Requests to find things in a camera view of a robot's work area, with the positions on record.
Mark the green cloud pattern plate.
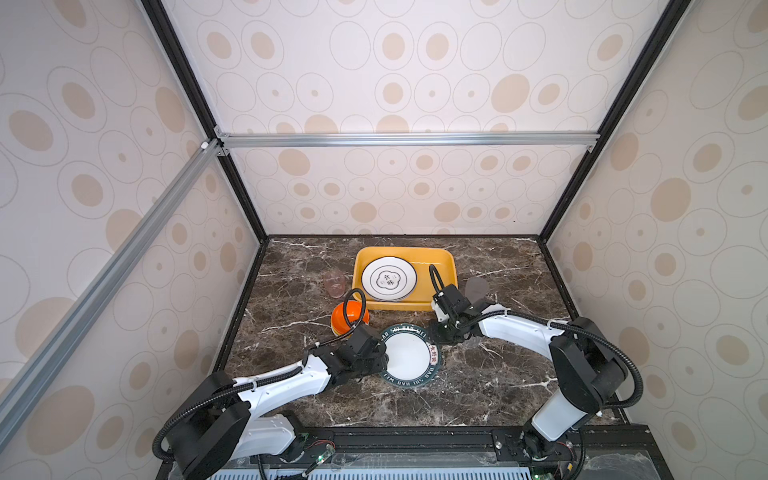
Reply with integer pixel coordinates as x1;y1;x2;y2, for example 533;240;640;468
361;256;418;302

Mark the orange plastic bowl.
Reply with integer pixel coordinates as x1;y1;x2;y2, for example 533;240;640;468
330;300;370;336

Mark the left diagonal aluminium rail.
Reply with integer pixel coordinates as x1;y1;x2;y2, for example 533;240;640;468
1;138;222;449

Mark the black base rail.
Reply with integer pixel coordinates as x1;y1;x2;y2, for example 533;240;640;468
203;424;673;480

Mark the yellow plastic bin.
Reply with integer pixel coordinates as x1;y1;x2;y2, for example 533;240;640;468
352;247;458;311

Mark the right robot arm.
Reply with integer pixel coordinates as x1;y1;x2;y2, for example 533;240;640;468
430;283;644;460

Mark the green rim lettered plate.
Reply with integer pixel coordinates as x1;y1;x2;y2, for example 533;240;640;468
380;323;443;389

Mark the pink translucent cup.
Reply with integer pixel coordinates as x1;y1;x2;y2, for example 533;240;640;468
323;269;347;299

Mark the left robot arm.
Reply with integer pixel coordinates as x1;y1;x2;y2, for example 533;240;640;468
152;323;388;479

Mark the grey translucent cup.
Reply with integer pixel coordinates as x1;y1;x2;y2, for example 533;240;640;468
464;277;489;304

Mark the horizontal aluminium rail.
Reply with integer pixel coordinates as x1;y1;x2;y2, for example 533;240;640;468
220;131;600;149

